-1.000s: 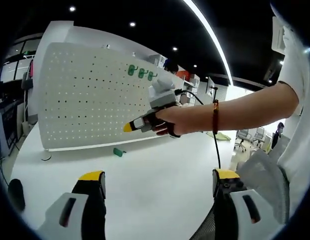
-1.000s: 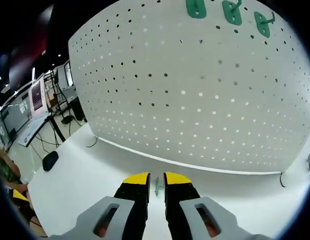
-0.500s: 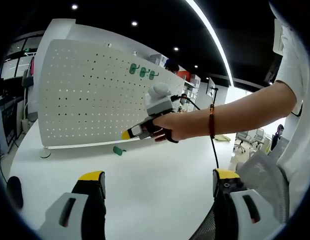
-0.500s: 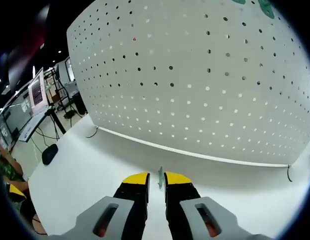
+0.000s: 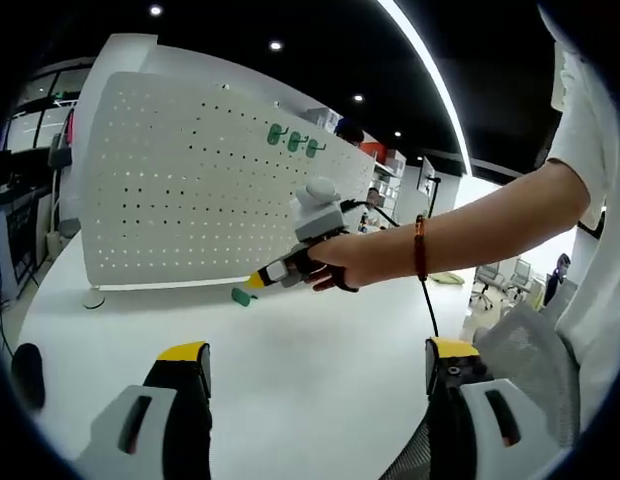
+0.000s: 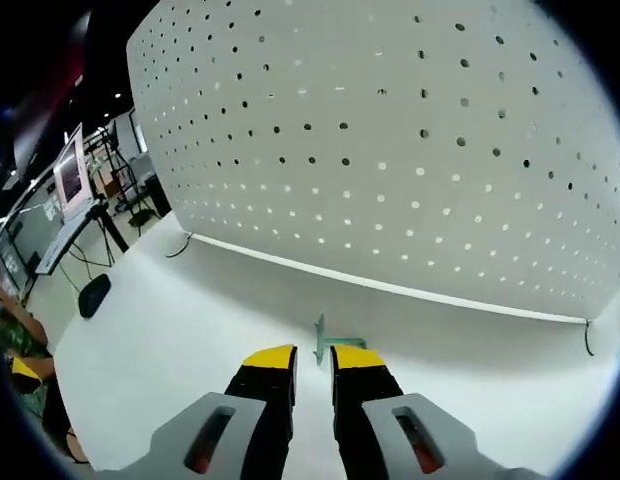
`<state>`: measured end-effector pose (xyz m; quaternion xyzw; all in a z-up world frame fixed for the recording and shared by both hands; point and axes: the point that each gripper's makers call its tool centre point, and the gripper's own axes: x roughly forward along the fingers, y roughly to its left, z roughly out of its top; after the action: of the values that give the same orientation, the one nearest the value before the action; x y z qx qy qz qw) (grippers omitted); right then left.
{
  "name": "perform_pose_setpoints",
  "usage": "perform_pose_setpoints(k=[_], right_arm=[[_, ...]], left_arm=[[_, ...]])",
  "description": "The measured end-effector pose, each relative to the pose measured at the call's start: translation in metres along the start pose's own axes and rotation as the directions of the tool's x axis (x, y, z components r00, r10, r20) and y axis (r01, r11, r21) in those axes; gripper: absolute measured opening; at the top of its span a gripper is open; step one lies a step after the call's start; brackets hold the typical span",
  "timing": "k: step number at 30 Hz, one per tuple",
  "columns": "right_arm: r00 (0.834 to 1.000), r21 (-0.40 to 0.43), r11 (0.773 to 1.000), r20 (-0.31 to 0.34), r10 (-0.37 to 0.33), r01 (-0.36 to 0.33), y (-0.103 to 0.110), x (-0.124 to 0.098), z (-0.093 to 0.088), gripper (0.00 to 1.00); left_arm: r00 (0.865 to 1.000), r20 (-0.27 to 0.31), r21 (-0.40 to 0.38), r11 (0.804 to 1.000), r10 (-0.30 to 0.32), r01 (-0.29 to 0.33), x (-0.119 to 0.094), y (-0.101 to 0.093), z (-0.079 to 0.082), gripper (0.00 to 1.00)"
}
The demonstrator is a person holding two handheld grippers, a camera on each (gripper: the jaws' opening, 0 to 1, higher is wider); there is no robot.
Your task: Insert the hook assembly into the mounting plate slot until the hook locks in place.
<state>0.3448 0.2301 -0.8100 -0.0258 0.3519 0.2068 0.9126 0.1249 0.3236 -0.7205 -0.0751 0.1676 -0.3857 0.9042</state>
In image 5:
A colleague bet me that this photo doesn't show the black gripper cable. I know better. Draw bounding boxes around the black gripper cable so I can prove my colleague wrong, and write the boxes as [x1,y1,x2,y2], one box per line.
[339,198,440,340]

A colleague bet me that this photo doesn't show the white perforated mounting plate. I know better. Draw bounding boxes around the white perforated mounting plate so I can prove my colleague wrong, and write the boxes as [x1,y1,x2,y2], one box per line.
[78,71,378,310]

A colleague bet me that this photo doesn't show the person's white shirt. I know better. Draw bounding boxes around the person's white shirt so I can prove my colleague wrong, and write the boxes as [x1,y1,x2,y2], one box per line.
[537,4,620,441]

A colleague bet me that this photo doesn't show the black rounded object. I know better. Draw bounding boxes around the black rounded object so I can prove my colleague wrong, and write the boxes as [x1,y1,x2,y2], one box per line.
[10,342,45,410]

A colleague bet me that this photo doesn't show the round ceiling downlights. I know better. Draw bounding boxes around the round ceiling downlights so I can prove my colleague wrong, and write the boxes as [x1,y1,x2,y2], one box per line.
[148,3,425,163]

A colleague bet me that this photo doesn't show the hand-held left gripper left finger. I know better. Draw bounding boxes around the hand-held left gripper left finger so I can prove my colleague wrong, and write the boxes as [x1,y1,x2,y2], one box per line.
[72,340,214,480]

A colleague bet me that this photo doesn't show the black tripod stand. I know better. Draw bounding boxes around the black tripod stand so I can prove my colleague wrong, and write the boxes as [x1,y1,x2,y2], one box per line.
[424,174,444,219]

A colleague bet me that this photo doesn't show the pale green flat object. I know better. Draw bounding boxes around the pale green flat object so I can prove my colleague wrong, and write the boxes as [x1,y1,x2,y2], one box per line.
[428,270,465,287]

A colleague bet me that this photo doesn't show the red bead bracelet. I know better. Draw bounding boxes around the red bead bracelet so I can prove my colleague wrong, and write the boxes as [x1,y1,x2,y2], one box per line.
[413,213,430,282]

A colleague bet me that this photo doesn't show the black equipment rack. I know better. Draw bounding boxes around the black equipment rack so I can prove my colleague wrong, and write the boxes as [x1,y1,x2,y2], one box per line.
[4,197,44,289]

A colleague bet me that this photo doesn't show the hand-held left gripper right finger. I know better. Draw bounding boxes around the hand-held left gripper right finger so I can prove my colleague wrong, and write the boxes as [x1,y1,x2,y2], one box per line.
[424,335,566,480]

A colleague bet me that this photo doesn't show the grey mesh office chair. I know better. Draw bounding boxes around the grey mesh office chair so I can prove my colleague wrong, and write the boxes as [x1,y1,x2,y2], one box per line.
[384,299,581,480]

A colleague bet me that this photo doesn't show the long ceiling light strip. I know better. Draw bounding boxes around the long ceiling light strip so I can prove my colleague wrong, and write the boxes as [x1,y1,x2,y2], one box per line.
[376,0,475,177]

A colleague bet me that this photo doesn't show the white storage shelf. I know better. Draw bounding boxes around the white storage shelf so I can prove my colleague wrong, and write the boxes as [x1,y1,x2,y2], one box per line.
[370,148,408,204]

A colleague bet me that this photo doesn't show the grey box on stand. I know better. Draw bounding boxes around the grey box on stand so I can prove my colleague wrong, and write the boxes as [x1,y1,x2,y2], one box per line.
[48,142,74,169]

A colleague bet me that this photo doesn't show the person's right hand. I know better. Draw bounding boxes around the person's right hand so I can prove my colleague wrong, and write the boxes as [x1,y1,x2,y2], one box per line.
[305,230,392,294]

